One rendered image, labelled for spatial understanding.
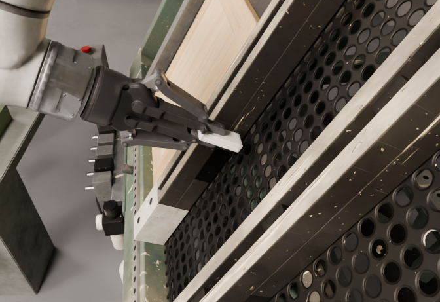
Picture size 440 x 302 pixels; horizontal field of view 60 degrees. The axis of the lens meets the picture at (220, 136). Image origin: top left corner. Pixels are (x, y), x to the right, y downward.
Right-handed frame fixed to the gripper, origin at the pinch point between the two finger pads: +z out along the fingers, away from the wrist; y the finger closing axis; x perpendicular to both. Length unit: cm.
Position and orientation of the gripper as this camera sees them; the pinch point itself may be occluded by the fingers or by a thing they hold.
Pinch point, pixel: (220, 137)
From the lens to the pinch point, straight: 58.4
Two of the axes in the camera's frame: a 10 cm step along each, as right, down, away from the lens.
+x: -1.6, -6.5, 7.5
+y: 5.0, -7.0, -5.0
